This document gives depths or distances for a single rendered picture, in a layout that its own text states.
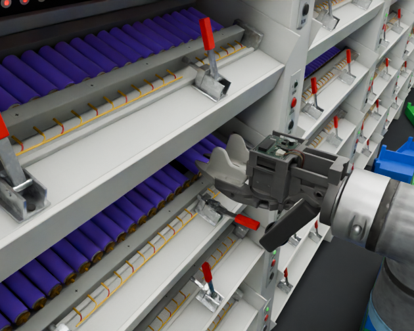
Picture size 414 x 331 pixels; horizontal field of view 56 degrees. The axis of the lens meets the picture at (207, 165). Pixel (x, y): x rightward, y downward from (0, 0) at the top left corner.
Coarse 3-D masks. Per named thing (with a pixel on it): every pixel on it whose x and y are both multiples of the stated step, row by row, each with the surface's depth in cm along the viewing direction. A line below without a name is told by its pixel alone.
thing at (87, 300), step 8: (208, 192) 61; (192, 208) 58; (184, 216) 57; (160, 232) 53; (152, 240) 52; (144, 248) 50; (136, 256) 49; (120, 272) 47; (112, 280) 46; (104, 288) 45; (96, 296) 44; (80, 304) 43; (88, 304) 44; (72, 312) 42; (64, 320) 41
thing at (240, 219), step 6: (216, 204) 56; (216, 210) 57; (222, 210) 57; (228, 216) 56; (234, 216) 56; (240, 216) 55; (240, 222) 55; (246, 222) 54; (252, 222) 54; (258, 222) 54; (252, 228) 54
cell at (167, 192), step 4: (152, 176) 58; (148, 180) 57; (152, 180) 57; (156, 180) 58; (148, 184) 57; (152, 184) 57; (156, 184) 57; (160, 184) 57; (152, 188) 57; (156, 188) 57; (160, 188) 57; (164, 188) 57; (168, 188) 57; (156, 192) 57; (160, 192) 57; (164, 192) 57; (168, 192) 57; (172, 192) 58; (164, 196) 56; (168, 196) 57
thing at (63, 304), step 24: (192, 192) 57; (168, 216) 53; (192, 216) 56; (144, 240) 49; (168, 240) 52; (96, 264) 45; (120, 264) 47; (72, 288) 42; (96, 288) 45; (48, 312) 40
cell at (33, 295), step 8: (16, 272) 42; (8, 280) 41; (16, 280) 41; (24, 280) 42; (16, 288) 41; (24, 288) 41; (32, 288) 41; (24, 296) 41; (32, 296) 41; (40, 296) 41; (32, 304) 40
